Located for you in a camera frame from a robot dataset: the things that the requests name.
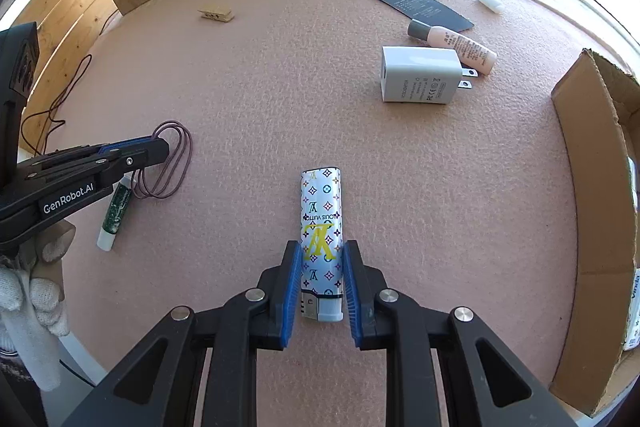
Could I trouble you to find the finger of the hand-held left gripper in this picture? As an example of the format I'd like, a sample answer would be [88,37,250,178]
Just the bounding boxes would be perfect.
[98,135,165,156]
[17,139,172,196]

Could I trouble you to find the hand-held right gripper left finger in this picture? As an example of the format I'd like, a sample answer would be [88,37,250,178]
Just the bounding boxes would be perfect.
[60,239,304,427]

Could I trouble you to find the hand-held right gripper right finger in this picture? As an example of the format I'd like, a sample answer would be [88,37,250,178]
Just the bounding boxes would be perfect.
[341,239,576,427]

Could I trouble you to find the green glue stick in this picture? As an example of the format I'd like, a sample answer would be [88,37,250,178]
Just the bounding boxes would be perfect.
[96,172,137,252]

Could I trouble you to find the patterned silver lighter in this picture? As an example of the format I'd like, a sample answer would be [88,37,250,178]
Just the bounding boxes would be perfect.
[299,167,346,324]

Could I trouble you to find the wooden clothespin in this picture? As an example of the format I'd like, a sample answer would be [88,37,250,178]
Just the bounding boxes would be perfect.
[197,6,234,24]

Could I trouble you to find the white wall charger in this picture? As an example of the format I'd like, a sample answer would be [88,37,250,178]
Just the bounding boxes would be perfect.
[378,45,478,104]

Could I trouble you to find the cardboard box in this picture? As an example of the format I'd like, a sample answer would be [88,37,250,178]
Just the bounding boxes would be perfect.
[550,48,640,418]

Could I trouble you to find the small pink bottle grey cap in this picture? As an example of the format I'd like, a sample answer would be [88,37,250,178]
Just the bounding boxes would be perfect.
[407,19,498,76]

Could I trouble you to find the person's left hand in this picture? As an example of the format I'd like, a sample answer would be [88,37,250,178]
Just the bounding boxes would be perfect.
[0,219,76,393]

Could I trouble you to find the dark grey card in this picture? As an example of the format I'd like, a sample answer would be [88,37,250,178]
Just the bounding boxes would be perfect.
[367,0,475,34]

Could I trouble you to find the thin black charger cable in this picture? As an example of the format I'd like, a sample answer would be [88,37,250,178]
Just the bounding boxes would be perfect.
[20,52,93,155]

